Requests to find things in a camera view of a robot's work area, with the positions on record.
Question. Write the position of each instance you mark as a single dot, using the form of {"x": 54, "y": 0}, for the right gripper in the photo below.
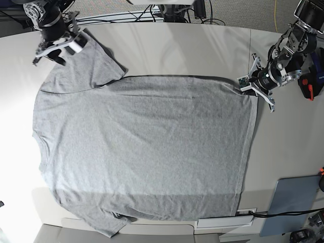
{"x": 56, "y": 34}

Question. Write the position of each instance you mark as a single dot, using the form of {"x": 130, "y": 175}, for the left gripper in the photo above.
{"x": 275, "y": 74}

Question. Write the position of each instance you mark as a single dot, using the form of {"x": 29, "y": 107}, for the grey T-shirt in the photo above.
{"x": 115, "y": 148}

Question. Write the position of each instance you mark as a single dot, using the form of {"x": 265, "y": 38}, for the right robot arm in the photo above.
{"x": 39, "y": 10}

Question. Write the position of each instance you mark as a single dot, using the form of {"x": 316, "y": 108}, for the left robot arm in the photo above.
{"x": 300, "y": 38}

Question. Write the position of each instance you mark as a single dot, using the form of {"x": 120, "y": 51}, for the blue clamp with orange trigger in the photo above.
{"x": 311, "y": 83}

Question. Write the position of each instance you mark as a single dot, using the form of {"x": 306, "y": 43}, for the orange black tool right edge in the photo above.
{"x": 321, "y": 181}

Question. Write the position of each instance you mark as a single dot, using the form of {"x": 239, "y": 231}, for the blue-grey tablet board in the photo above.
{"x": 290, "y": 195}

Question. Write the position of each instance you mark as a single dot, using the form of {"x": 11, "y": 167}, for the black device at bottom right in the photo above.
{"x": 303, "y": 235}

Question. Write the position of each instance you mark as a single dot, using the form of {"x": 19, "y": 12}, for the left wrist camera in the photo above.
{"x": 244, "y": 83}

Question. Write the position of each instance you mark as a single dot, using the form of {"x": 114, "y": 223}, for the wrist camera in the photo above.
{"x": 244, "y": 83}
{"x": 77, "y": 44}

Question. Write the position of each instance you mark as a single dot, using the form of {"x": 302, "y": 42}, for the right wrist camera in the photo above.
{"x": 77, "y": 44}

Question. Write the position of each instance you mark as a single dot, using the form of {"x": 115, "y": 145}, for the central robot base mount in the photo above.
{"x": 171, "y": 13}

